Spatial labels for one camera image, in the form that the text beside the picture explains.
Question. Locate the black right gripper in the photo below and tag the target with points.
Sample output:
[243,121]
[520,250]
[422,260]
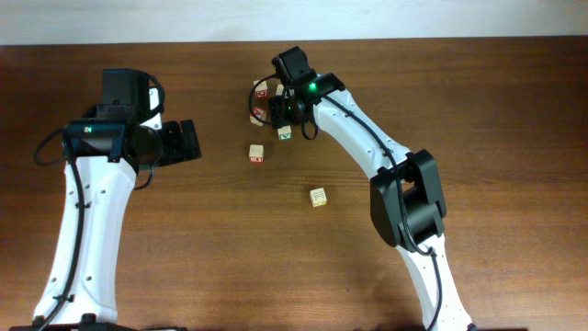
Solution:
[279,113]

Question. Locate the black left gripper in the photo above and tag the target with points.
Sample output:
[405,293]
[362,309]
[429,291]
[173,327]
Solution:
[175,152]

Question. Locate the wooden block green V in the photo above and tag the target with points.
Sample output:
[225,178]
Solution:
[284,133]

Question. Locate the wooden block red bottom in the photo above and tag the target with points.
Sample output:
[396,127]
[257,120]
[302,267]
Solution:
[256,153]

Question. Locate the wooden block yellow side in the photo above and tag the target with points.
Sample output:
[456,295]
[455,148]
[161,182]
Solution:
[318,197]

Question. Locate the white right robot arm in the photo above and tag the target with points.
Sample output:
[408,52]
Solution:
[407,203]

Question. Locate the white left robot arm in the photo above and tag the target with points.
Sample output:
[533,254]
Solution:
[103,154]

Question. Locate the wooden block red V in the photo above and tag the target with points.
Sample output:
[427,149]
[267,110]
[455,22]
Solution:
[258,116]

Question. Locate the wooden block red G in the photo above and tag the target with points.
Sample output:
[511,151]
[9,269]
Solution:
[260,89]

